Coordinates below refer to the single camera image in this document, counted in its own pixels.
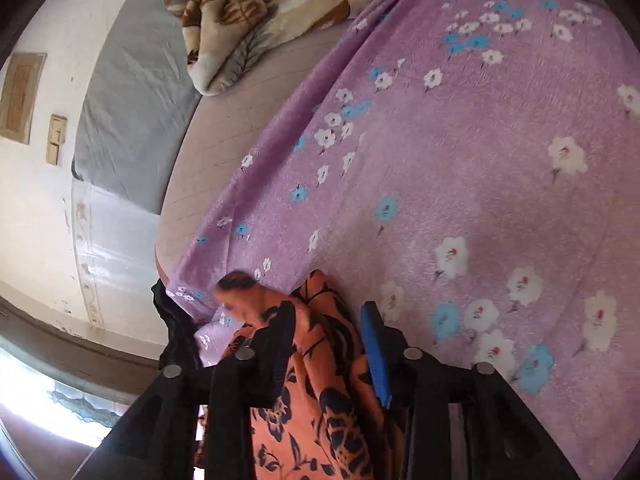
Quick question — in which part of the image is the grey pillow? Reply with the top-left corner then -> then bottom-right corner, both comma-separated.
72,0 -> 202,213

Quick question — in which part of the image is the brown floral blanket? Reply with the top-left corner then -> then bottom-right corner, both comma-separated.
160,0 -> 421,97

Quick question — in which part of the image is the wooden framed wall panel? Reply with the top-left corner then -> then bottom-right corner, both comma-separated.
0,52 -> 48,144

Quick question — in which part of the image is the orange black floral garment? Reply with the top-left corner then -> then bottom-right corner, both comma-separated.
195,270 -> 416,480

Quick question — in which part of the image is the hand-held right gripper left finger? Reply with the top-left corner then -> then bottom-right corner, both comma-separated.
75,301 -> 297,480

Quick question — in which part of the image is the purple floral bedsheet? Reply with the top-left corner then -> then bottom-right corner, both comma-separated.
167,0 -> 640,480

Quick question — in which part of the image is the beige wall switch plate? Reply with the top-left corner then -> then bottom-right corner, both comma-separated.
46,114 -> 68,166

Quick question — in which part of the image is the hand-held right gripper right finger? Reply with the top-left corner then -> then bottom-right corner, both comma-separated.
360,301 -> 581,480

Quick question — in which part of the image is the glossy white headboard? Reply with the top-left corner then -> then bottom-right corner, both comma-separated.
70,175 -> 168,328

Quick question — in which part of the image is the patterned glass window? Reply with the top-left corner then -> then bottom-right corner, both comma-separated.
0,347 -> 123,450

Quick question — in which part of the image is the black cloth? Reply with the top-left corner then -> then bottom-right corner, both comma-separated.
151,279 -> 211,376

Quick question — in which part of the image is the pink quilted mattress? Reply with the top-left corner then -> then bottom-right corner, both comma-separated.
155,10 -> 391,291

